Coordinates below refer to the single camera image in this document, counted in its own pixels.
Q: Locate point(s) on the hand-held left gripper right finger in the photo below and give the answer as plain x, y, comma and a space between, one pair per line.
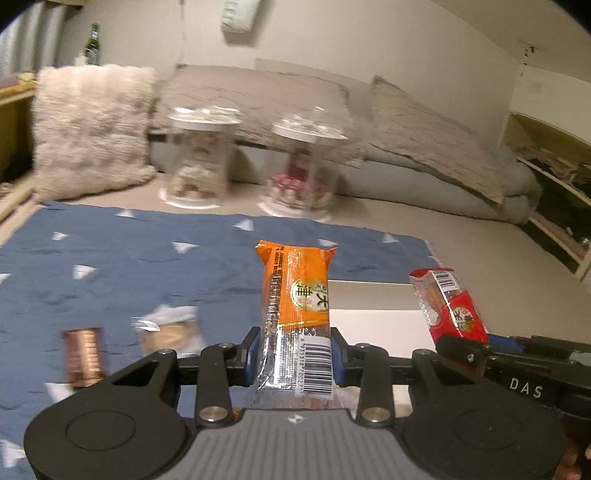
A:
336, 357

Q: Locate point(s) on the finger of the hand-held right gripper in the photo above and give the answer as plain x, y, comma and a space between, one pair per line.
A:
503, 340
461, 351

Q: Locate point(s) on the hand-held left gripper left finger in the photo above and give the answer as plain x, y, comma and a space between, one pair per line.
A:
251, 360

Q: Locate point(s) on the red snack packet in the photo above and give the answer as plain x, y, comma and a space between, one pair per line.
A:
455, 318

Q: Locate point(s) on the white cardboard box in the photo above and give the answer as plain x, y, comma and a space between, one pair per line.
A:
369, 314

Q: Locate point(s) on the orange snack packet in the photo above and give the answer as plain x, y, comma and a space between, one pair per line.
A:
295, 295

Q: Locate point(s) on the person's right hand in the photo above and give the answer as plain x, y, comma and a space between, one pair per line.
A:
572, 457

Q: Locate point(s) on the clear pastry packet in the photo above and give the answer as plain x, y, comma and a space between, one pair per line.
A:
168, 332

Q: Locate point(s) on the blue quilted mat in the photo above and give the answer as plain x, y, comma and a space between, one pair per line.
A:
138, 258

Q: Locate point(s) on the brown snack packet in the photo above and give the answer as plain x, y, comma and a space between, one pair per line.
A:
83, 357

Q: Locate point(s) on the grey folded duvet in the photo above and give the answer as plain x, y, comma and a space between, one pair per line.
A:
415, 184

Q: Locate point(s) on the pink dress doll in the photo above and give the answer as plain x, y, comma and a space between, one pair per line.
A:
298, 182

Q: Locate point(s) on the white dress doll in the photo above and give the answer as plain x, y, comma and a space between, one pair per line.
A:
196, 177

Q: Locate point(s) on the cream wooden shelf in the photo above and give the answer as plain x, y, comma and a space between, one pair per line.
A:
545, 124

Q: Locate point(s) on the beige textured pillow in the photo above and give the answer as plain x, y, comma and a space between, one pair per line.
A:
425, 134
258, 101

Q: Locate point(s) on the clear doll display case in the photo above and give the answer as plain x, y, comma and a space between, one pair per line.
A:
304, 131
198, 124

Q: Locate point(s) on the fluffy cream pillow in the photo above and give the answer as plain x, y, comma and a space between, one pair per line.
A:
87, 129

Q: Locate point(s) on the white hanging pouch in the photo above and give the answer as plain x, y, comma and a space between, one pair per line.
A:
238, 14

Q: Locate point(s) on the wooden side table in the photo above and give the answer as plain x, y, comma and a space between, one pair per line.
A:
14, 106

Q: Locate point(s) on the green glass bottle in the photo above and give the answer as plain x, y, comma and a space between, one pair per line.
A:
94, 46

